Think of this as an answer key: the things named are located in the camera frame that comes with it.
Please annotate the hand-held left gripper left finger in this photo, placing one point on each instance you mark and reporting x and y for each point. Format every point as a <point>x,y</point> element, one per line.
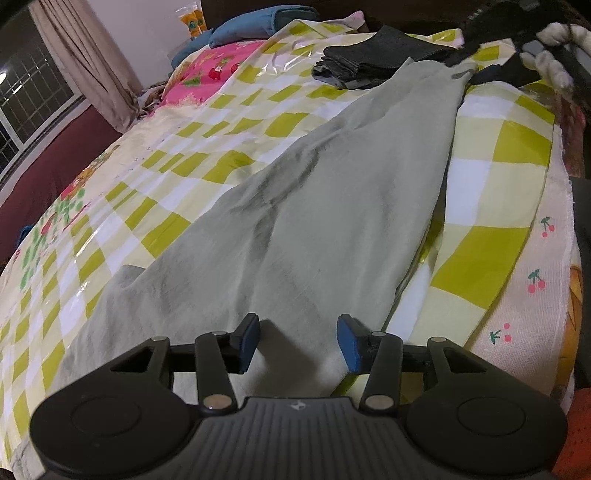
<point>248,341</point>

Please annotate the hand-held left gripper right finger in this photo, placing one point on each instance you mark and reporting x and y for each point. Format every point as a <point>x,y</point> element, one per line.
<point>348,344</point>

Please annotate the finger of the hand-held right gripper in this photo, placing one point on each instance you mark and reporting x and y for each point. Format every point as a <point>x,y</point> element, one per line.
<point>503,74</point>
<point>480,32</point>

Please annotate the grey-green pants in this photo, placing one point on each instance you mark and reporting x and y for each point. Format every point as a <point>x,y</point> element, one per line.
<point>323,207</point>

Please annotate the dark grey folded pants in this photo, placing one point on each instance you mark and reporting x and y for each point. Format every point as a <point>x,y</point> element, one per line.
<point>369,53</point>

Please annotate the person's right hand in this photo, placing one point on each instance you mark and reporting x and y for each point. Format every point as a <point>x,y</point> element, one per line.
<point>551,64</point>

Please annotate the dark brown headboard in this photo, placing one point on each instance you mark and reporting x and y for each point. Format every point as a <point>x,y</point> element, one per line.
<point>406,14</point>

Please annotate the cherry print bed sheet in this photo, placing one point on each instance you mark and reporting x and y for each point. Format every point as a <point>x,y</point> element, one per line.
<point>531,286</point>

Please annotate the yellow-green checkered plastic sheet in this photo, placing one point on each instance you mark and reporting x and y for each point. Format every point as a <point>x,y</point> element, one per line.
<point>207,138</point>

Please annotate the blue pillow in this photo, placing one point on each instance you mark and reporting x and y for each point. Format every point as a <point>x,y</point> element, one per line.
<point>258,23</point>

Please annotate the orange clothing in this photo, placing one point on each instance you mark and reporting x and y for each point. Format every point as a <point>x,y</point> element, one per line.
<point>575,438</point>

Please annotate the small blue cloth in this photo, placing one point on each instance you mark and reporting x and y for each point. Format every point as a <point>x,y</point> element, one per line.
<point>27,232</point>

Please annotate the maroon sofa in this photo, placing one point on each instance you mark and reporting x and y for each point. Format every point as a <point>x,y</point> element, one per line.
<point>51,170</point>

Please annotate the bedside clutter pile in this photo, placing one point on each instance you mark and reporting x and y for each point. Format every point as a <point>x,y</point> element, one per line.
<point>152,97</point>

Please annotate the pink strawberry print blanket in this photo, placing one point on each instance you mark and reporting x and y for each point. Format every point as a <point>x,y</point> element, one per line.
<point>207,74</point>

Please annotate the yellow toy packet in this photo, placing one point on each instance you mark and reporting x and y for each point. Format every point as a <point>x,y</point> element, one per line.
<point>193,23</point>

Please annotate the blue folded blanket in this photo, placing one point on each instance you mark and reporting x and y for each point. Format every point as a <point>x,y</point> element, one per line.
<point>189,53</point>

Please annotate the beige curtain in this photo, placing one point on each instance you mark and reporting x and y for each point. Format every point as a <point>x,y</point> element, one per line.
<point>87,60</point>

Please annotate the barred window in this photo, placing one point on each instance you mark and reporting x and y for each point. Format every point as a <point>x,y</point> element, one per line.
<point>32,92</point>

